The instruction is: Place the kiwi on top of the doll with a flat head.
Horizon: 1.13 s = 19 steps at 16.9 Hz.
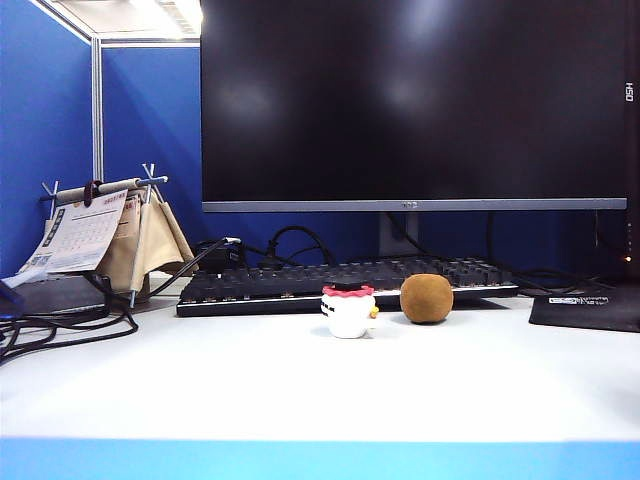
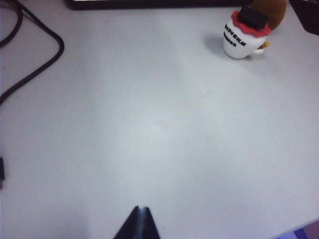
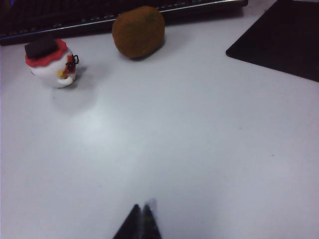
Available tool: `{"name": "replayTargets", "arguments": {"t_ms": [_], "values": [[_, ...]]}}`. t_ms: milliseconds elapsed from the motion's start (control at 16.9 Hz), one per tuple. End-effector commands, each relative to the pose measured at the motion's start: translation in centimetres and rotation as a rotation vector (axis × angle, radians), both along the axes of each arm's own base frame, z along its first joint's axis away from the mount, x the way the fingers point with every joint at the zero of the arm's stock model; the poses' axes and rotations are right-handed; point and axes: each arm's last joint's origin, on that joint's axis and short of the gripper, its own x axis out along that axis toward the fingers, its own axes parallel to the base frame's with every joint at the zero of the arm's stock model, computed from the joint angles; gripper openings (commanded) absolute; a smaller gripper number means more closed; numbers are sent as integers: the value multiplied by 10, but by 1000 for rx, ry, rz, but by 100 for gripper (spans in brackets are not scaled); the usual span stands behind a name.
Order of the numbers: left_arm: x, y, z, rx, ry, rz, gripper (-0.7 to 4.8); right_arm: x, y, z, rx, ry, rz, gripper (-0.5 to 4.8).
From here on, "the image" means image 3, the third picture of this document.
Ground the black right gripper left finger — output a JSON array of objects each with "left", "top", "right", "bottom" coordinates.
[{"left": 112, "top": 204, "right": 143, "bottom": 239}]

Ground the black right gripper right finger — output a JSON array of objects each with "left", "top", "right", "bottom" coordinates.
[{"left": 142, "top": 198, "right": 163, "bottom": 239}]

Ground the brown fuzzy kiwi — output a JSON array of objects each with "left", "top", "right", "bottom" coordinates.
[{"left": 111, "top": 5, "right": 166, "bottom": 59}]

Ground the white red-topped toy cup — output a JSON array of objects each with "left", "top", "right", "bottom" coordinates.
[{"left": 24, "top": 34, "right": 82, "bottom": 89}]

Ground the black computer keyboard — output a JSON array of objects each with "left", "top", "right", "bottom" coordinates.
[{"left": 0, "top": 0, "right": 249, "bottom": 47}]

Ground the black mouse pad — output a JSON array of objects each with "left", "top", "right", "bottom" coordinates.
[{"left": 225, "top": 0, "right": 319, "bottom": 83}]

